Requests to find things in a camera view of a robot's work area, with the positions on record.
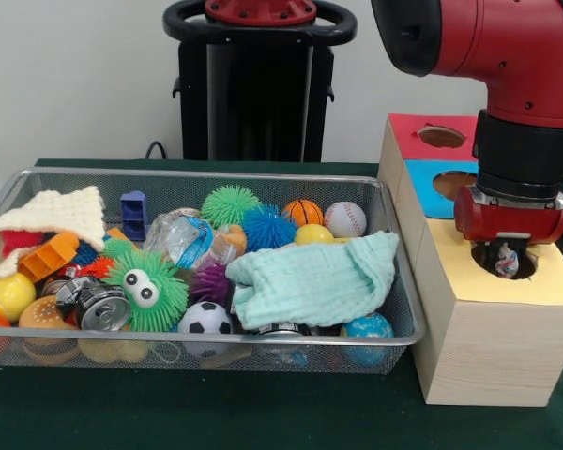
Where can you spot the large green spiky eyed ball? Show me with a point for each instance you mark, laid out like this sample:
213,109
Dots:
164,290

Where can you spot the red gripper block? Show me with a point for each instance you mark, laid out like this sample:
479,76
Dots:
511,225

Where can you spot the white baseball toy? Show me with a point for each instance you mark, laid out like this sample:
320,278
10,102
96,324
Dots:
345,219

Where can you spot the black and white soccer ball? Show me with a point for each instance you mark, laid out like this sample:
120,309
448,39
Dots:
204,319

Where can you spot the blue spiky ball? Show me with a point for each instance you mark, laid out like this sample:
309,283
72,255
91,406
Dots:
267,227

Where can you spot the mint green cloth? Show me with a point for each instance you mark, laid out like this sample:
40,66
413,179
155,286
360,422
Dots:
309,281

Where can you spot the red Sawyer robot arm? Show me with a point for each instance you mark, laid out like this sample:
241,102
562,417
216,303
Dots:
511,47

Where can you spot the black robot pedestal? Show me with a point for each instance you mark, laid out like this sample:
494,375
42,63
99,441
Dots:
258,94

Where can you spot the smooth yellow ball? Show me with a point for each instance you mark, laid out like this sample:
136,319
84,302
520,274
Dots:
313,234

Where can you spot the wooden box with three holes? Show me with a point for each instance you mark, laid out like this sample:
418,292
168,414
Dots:
488,356

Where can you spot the orange basketball toy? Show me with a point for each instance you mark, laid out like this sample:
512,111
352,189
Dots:
302,212

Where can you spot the shallow mesh bin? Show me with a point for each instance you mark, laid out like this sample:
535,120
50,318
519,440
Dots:
272,187

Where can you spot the small green spiky ball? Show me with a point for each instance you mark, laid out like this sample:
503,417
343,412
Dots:
230,204

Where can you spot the cream knitted cloth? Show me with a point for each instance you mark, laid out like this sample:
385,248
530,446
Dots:
65,211

